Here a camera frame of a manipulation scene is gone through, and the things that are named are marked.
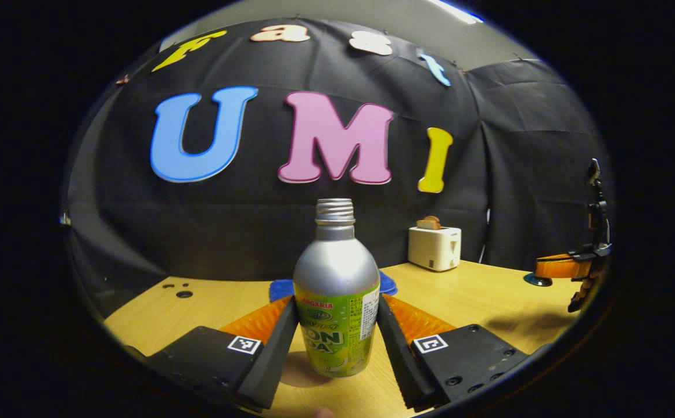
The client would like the blue towel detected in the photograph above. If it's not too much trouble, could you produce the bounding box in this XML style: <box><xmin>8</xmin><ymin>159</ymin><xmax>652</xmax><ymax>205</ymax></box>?
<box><xmin>268</xmin><ymin>271</ymin><xmax>398</xmax><ymax>304</ymax></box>

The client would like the black backdrop cloth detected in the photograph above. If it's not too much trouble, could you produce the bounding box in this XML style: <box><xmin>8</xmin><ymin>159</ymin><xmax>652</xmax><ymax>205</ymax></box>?
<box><xmin>64</xmin><ymin>17</ymin><xmax>611</xmax><ymax>314</ymax></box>

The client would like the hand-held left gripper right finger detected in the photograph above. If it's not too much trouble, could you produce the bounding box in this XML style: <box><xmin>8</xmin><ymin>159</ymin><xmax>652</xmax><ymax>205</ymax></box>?
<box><xmin>376</xmin><ymin>293</ymin><xmax>531</xmax><ymax>412</ymax></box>

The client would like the white toaster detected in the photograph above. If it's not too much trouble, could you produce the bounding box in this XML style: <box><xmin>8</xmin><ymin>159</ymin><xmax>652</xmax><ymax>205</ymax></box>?
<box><xmin>408</xmin><ymin>226</ymin><xmax>462</xmax><ymax>272</ymax></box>

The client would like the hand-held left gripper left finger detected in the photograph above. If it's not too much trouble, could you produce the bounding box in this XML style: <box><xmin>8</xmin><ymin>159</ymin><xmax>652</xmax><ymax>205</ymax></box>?
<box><xmin>125</xmin><ymin>295</ymin><xmax>300</xmax><ymax>413</ymax></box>

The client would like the round tan coaster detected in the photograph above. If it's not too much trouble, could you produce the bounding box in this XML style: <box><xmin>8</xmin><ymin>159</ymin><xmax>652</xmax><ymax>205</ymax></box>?
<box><xmin>279</xmin><ymin>350</ymin><xmax>341</xmax><ymax>388</ymax></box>

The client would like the silver green water bottle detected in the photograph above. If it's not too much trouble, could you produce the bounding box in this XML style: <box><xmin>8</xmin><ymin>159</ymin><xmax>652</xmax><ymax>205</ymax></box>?
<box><xmin>293</xmin><ymin>198</ymin><xmax>381</xmax><ymax>379</ymax></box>

